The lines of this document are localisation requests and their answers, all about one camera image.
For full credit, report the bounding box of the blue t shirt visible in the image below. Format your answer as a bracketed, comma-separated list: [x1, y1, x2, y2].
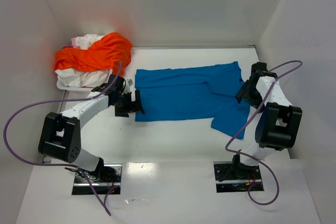
[135, 61, 250, 136]

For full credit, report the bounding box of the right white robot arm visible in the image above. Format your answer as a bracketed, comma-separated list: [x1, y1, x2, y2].
[230, 62, 302, 179]

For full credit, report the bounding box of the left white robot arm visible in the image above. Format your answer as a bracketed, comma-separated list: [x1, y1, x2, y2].
[38, 74, 145, 182]

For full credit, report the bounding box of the orange t shirt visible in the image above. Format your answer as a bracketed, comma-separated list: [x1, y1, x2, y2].
[54, 33, 132, 76]

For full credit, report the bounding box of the white t shirt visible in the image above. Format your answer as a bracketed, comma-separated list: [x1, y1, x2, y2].
[55, 34, 112, 88]

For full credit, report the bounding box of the white plastic basket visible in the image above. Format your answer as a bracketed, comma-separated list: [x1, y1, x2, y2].
[55, 68, 112, 92]

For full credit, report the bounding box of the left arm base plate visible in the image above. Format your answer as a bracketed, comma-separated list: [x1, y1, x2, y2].
[71, 164, 122, 196]

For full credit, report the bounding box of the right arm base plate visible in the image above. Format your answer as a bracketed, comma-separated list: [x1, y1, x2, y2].
[213, 162, 264, 193]

